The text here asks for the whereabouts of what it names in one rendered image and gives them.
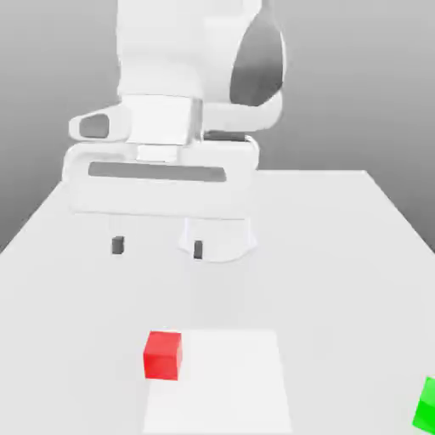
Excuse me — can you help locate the small red cube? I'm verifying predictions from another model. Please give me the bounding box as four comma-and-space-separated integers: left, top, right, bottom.
142, 330, 184, 382

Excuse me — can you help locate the small green cube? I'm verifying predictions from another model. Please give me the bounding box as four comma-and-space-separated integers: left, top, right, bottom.
411, 376, 435, 435

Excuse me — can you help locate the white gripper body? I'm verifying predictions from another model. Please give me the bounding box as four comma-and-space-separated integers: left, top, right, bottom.
61, 141, 260, 220

